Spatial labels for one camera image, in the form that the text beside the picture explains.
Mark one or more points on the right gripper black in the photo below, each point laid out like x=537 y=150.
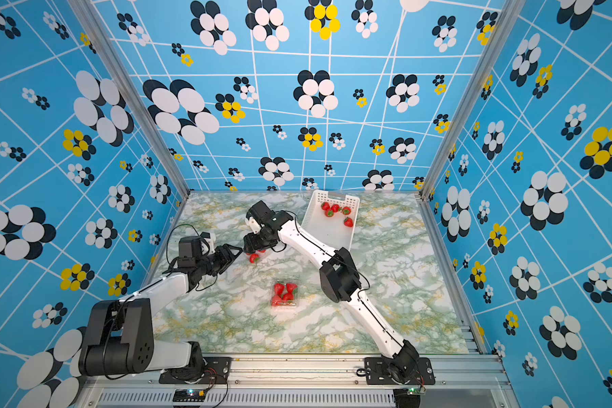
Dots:
x=250 y=241

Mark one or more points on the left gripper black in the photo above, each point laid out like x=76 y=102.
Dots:
x=226 y=257

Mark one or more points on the white perforated plastic basket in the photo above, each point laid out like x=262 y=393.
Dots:
x=331 y=230

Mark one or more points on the clear plastic clamshell container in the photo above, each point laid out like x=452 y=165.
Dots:
x=295 y=294

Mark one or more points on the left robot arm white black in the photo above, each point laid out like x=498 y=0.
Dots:
x=119 y=338

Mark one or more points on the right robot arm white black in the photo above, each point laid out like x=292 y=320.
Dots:
x=340 y=281

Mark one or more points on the green circuit board left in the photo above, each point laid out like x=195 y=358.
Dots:
x=189 y=395

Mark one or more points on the green circuit board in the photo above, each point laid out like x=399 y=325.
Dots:
x=407 y=398
x=189 y=395

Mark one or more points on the green circuit board right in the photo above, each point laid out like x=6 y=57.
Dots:
x=407 y=398

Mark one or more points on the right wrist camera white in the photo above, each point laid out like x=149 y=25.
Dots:
x=253 y=225

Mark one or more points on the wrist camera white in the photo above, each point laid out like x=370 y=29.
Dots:
x=207 y=240
x=253 y=225

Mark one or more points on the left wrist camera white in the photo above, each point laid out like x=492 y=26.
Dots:
x=207 y=240

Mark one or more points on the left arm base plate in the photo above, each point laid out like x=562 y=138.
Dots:
x=209 y=371

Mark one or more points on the aluminium front rail frame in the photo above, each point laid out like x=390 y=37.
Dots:
x=258 y=380

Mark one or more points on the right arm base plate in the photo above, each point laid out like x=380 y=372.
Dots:
x=379 y=371

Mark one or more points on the left aluminium corner post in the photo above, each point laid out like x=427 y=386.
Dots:
x=88 y=18

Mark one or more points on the aluminium corner post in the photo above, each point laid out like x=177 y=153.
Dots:
x=507 y=19
x=88 y=18

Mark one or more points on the right aluminium corner post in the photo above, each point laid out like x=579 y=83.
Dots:
x=507 y=19

